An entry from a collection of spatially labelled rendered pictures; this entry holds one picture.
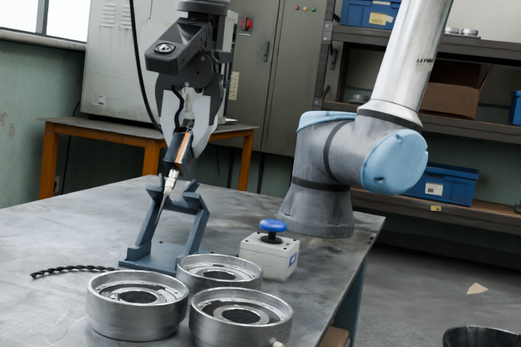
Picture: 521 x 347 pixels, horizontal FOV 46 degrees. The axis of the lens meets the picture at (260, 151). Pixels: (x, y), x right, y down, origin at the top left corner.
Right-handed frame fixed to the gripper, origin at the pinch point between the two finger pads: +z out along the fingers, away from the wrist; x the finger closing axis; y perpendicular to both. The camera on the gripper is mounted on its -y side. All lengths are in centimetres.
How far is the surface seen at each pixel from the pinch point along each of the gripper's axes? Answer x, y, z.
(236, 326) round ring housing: -18.1, -27.4, 10.6
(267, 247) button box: -13.7, 0.0, 11.9
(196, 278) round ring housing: -9.8, -16.6, 11.4
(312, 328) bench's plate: -23.4, -14.3, 15.3
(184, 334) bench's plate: -11.6, -23.5, 14.7
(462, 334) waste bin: -52, 104, 63
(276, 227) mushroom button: -14.2, 1.9, 9.4
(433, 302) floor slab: -50, 257, 114
